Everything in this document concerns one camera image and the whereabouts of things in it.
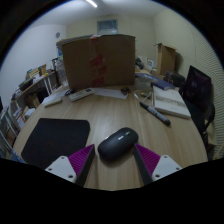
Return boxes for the black office chair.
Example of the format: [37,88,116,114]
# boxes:
[184,99,216,149]

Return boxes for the ceiling tube light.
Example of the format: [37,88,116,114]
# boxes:
[85,0,98,8]

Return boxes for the black mouse pad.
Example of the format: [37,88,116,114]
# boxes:
[20,117,91,170]

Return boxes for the white paper sheet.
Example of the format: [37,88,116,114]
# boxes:
[92,87,129,100]

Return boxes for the clear plastic container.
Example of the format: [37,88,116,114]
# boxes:
[134,73,157,93]

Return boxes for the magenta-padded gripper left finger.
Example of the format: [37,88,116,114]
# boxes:
[44,143,97,188]

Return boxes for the large brown cardboard box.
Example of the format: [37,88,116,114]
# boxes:
[61,33,137,91]

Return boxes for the small dark clip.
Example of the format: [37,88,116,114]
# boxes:
[120,86,132,95]

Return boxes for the grey glass-panel door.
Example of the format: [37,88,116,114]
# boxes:
[96,18,119,35]

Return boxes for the white thick book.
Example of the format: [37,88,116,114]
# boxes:
[152,85,192,120]

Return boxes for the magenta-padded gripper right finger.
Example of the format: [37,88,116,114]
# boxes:
[133,143,184,186]

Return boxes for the cluttered white shelf unit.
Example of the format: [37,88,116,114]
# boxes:
[0,63,60,158]

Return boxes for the tall open cardboard box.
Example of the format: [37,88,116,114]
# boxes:
[155,42,178,76]

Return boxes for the blue book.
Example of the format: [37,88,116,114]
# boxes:
[151,79,176,92]

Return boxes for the white remote control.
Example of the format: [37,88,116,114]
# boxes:
[68,87,96,102]

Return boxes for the black computer mouse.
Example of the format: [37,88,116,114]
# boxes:
[97,126,140,162]

